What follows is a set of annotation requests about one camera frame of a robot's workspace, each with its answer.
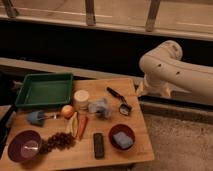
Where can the purple bowl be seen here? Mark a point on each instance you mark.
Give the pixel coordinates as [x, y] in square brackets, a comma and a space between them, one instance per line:
[24, 146]

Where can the blue handled scoop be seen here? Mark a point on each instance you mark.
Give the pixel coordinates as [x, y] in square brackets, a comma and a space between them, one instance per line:
[38, 118]

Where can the black remote control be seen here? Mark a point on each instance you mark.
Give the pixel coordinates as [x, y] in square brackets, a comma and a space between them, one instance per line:
[98, 145]

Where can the white round container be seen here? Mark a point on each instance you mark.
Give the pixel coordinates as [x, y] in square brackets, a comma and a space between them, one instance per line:
[81, 99]

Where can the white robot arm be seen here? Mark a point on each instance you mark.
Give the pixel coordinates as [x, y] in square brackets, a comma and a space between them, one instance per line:
[163, 66]

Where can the orange carrot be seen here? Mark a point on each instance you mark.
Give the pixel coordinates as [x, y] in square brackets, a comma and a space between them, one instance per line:
[82, 125]

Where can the green plastic tray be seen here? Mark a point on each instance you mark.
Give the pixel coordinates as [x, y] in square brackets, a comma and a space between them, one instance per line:
[45, 90]

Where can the bunch of dark grapes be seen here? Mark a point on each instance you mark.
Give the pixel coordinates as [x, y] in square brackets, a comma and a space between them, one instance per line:
[59, 141]

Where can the red yellow apple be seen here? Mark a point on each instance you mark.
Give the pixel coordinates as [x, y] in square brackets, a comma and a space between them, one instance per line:
[67, 111]

